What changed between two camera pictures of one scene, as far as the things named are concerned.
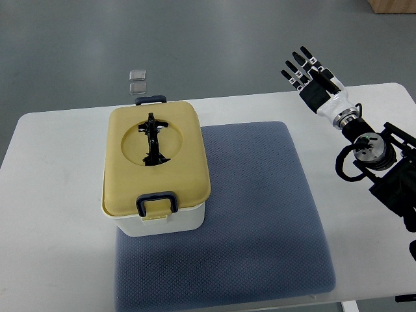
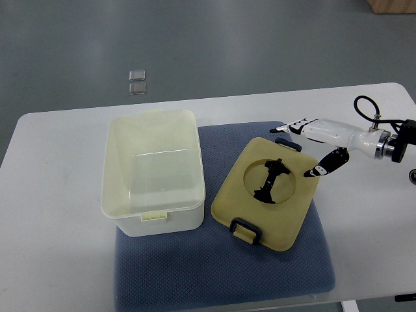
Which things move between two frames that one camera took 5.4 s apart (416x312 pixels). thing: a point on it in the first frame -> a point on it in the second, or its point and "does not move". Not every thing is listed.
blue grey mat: (264, 238) does not move
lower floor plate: (137, 88) does not move
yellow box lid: (125, 176) -> (264, 194)
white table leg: (350, 306) does not move
